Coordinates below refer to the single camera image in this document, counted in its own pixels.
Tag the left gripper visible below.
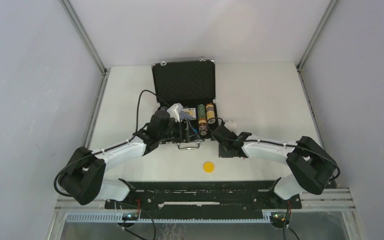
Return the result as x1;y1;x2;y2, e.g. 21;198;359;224
157;118;200;144

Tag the playing card deck box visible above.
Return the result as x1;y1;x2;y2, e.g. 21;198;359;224
179;108;197;120

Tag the yellow round button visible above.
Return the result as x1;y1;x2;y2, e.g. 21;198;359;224
202;161;215;173

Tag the yellow chip stack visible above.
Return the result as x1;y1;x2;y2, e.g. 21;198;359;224
205;103;216;124

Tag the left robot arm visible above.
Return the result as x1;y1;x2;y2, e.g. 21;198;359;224
53;110;200;209

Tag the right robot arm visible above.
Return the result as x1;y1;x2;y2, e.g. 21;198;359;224
211;125;341;208

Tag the black aluminium poker case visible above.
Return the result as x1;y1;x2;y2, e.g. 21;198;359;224
151;58;223;151

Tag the right circuit board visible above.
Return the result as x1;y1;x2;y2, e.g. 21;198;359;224
270;212;291;222

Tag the circuit board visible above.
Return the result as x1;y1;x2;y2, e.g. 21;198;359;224
122;213;139;221
270;212;291;222

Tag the left circuit board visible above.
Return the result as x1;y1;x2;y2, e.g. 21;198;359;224
122;213;139;221

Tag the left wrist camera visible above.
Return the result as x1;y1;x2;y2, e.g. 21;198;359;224
167;103;183;122

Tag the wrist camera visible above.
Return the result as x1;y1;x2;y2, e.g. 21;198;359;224
224;120;237;133
167;103;183;122

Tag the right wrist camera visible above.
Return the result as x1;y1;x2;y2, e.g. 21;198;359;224
224;120;237;133

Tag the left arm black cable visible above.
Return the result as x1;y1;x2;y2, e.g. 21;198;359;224
53;89;170;198

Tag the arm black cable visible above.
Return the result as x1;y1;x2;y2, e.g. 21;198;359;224
206;117;342;181
53;89;170;198

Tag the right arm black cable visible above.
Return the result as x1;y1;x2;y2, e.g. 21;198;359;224
206;117;342;181

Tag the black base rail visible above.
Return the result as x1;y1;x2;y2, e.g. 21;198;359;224
104;180;302;219

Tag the grey cable duct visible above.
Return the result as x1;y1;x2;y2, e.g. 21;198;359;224
65;211;272;224

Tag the left aluminium frame post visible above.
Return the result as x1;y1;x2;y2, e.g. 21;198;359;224
45;0;108;240

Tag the aluminium frame post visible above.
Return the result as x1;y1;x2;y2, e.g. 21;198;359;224
45;0;108;240
295;0;368;240

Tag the right aluminium frame post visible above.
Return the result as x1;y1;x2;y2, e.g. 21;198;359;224
295;0;368;240

